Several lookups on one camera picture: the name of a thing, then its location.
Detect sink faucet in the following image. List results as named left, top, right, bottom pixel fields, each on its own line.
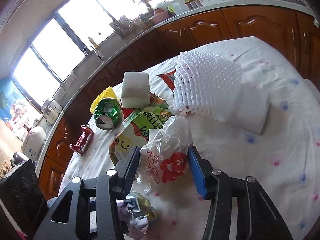
left=83, top=45, right=104, bottom=62

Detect crushed red can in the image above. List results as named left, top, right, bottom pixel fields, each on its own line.
left=69, top=124, right=94, bottom=155

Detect kitchen window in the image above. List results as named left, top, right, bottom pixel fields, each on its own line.
left=13, top=0, right=146, bottom=108

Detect white folded foam sheet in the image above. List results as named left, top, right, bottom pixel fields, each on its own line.
left=226, top=84, right=270, bottom=134

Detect white rice cooker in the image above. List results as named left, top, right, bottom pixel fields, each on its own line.
left=22, top=126, right=46, bottom=161

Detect printed paper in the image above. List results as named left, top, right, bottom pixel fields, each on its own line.
left=117, top=191, right=157, bottom=239

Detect white foam fruit net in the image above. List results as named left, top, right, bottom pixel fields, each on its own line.
left=173, top=51, right=242, bottom=121

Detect grey kitchen countertop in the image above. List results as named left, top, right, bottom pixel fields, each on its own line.
left=36, top=0, right=319, bottom=178

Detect pink basin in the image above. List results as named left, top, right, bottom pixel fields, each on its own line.
left=148, top=8, right=169, bottom=25

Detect dish drying rack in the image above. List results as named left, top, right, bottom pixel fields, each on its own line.
left=110, top=15, right=139, bottom=39

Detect yellow foam net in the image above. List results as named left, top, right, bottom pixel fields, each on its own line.
left=90, top=87, right=117, bottom=114

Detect white floral tablecloth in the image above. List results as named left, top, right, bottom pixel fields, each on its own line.
left=59, top=36, right=319, bottom=239

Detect crushed green can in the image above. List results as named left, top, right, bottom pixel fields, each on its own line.
left=93, top=98, right=121, bottom=131

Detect white electric kettle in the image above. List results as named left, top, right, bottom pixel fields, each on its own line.
left=41, top=98, right=62, bottom=126

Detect brown lower kitchen cabinets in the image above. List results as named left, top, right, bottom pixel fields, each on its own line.
left=39, top=5, right=319, bottom=199

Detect green snack wrapper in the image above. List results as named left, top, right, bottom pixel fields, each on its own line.
left=109, top=93, right=172, bottom=164

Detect white foam block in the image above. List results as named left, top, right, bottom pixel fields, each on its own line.
left=120, top=72, right=151, bottom=109

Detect red snack wrapper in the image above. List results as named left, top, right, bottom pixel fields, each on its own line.
left=157, top=70, right=176, bottom=91

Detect white plastic bag red print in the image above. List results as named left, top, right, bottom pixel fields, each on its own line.
left=137, top=115, right=193, bottom=195

